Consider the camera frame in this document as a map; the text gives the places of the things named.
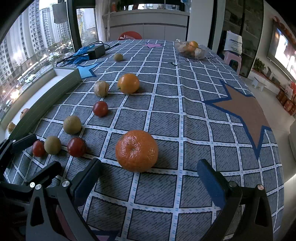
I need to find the blue grey checked tablecloth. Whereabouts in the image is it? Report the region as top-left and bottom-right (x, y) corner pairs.
(0, 39), (285, 241)

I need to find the small white step stool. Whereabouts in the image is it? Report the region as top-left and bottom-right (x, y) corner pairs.
(251, 76), (267, 92)

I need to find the large mandarin orange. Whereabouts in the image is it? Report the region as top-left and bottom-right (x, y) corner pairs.
(115, 130), (159, 173)

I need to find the stack of red boxes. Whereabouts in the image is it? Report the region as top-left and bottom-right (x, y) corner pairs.
(276, 81), (296, 116)

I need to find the pink star sticker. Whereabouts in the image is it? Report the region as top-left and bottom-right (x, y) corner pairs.
(143, 42), (164, 49)

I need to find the black power adapter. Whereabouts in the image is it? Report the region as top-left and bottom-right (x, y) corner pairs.
(88, 45), (111, 59)

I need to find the white shopping bag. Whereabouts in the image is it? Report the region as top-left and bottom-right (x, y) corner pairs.
(223, 30), (243, 55)

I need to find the blue star sticker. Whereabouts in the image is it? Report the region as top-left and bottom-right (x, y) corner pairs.
(76, 62), (101, 79)

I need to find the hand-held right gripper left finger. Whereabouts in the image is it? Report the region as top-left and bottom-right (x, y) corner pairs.
(26, 158), (102, 241)

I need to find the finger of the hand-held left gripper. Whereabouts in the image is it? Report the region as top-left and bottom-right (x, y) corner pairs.
(0, 161), (63, 193)
(0, 134), (38, 167)

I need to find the grey square panel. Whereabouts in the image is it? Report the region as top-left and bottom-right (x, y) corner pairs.
(51, 2), (68, 24)

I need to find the plastic bag of fruit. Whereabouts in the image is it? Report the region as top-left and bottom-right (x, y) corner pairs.
(174, 39), (208, 60)

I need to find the potted green plant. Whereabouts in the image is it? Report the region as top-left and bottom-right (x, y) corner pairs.
(253, 58), (266, 73)

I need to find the grey-green tray white inside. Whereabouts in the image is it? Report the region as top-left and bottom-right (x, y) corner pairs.
(0, 67), (82, 142)

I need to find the blue plastic bag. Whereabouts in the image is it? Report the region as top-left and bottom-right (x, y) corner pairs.
(67, 45), (97, 64)

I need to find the wall television screen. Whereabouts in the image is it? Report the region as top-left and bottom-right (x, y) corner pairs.
(266, 22), (296, 81)

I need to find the pink plastic stool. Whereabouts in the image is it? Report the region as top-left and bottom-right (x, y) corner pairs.
(222, 51), (242, 75)

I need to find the smooth round orange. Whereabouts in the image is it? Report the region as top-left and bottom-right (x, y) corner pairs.
(117, 73), (140, 94)

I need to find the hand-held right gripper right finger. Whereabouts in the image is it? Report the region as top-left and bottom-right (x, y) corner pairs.
(196, 159), (274, 241)

